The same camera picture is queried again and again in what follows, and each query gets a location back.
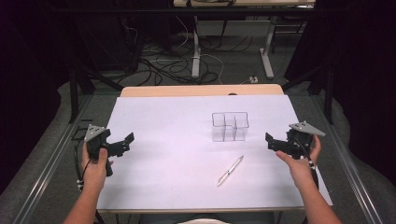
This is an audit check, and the person's left hand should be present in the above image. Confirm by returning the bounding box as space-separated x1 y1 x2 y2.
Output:
80 142 115 191

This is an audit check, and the silver pen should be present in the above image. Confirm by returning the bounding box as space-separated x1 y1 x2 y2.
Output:
216 154 245 188

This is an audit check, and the dark curtain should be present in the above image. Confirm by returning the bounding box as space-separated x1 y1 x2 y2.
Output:
0 0 138 195
284 0 396 188

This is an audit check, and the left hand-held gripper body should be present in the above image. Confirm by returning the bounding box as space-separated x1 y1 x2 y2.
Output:
83 123 114 177

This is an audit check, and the aluminium rail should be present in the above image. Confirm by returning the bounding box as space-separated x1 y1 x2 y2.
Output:
11 92 96 224
309 92 386 224

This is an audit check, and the person's lap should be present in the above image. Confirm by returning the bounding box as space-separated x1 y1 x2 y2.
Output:
176 217 227 224

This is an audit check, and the white table cover sheet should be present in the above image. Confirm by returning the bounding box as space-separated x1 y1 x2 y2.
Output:
96 94 333 211

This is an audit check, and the black metal stand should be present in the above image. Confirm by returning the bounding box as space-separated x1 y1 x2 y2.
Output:
280 60 335 126
68 60 125 124

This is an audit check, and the tangle of floor cables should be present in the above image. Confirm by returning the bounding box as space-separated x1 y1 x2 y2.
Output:
116 15 254 88

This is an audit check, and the clear plastic divided organizer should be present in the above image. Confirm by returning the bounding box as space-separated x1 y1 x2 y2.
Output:
211 111 250 143

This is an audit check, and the white desk leg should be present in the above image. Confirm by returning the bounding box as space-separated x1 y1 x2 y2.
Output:
259 15 278 79
191 15 202 79

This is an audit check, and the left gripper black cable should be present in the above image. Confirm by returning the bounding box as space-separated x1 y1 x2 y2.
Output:
73 136 94 191

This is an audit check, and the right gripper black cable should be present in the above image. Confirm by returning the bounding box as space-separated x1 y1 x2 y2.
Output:
293 136 320 191

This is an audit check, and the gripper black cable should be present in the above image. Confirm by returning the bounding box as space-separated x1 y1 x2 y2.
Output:
73 136 94 191
293 136 320 191

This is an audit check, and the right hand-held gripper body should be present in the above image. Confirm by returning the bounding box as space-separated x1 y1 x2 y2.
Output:
285 120 327 161

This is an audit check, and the person's right hand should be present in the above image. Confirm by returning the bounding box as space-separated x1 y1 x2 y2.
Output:
275 134 322 191

